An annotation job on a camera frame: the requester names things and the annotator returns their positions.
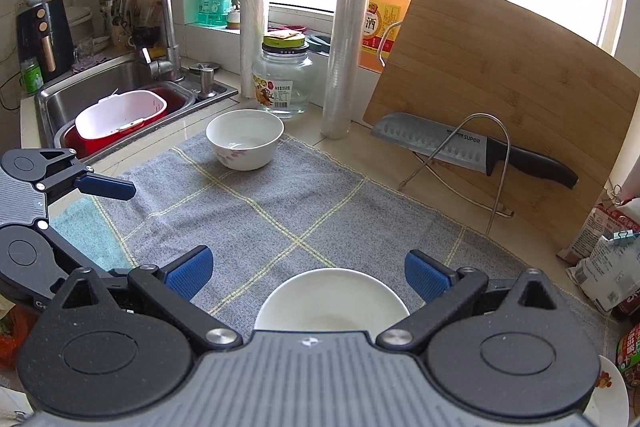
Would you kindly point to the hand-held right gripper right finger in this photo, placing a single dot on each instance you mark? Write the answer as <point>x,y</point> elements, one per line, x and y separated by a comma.
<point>427,278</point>

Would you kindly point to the white printed bag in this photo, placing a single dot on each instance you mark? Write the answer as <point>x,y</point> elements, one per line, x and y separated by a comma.
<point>605,272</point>

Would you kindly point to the bamboo cutting board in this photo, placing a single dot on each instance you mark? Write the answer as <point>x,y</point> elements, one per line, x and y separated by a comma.
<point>500,57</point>

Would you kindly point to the metal binder clip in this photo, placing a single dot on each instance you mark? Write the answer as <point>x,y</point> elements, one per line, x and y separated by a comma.
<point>616,197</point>

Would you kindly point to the tall cling film roll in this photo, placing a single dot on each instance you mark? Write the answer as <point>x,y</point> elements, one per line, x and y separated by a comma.
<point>347,47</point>

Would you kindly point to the small potted plant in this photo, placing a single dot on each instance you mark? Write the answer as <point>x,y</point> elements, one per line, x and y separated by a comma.
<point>234,14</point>

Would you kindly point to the grey lidded container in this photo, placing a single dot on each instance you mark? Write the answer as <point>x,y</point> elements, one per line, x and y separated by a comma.
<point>317,43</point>

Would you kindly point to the small green bottle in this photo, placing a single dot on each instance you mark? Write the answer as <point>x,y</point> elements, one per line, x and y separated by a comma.
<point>32,77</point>

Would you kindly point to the white paper roll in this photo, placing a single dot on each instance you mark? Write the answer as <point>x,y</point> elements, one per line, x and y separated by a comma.
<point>253,37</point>

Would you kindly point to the black air fryer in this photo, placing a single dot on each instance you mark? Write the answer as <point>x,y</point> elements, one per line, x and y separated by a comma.
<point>55,32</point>

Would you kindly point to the red basin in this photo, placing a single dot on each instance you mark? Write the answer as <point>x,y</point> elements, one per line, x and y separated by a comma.
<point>175,99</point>

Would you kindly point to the grey and teal checked towel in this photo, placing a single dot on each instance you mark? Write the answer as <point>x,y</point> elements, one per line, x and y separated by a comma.
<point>300,207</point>

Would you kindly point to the orange red packet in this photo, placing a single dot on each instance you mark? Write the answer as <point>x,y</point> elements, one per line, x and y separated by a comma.
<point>12,337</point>

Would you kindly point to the steel sink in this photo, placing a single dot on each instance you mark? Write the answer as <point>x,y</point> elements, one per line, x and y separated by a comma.
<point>100,79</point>

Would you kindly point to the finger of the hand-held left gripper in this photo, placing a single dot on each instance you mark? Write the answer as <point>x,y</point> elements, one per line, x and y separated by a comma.
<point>107,188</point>
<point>70,244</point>

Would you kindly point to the blue binder clip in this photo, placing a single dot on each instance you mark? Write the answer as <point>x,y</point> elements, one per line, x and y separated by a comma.
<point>620,235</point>

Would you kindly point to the white floral bowl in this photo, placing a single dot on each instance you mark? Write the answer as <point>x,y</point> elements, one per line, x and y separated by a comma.
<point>325,297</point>
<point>245,132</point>

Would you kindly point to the metal sink soap dispenser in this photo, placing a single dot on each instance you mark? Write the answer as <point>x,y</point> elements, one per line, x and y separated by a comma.
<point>205,79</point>

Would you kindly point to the green lid sauce jar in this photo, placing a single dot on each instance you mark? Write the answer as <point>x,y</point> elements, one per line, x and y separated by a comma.
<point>631,352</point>

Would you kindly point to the white cooker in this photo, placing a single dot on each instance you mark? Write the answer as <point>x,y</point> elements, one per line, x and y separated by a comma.
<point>80,24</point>

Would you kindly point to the glass jar with lid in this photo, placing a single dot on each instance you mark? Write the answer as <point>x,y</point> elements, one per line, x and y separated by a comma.
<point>282,82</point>

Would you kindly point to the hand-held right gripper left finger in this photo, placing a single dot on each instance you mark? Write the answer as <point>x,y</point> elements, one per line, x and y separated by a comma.
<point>190,272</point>

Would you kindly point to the orange liquid jug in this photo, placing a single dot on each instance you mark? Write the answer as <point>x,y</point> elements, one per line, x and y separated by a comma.
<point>385,17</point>

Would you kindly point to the metal faucet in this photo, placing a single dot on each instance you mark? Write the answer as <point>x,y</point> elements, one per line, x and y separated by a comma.
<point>165,7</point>

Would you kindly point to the santoku knife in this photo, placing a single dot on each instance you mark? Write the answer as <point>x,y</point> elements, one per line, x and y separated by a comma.
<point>530,162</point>

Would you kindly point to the red and white bag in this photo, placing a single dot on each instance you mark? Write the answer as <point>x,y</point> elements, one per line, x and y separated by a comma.
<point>590,232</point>

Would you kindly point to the cluttered utensil rack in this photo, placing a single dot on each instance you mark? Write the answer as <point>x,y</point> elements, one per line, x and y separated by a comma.
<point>135,22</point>

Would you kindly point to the white fruit print plate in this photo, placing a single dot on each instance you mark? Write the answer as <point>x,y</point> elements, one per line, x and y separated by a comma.
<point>610,402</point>

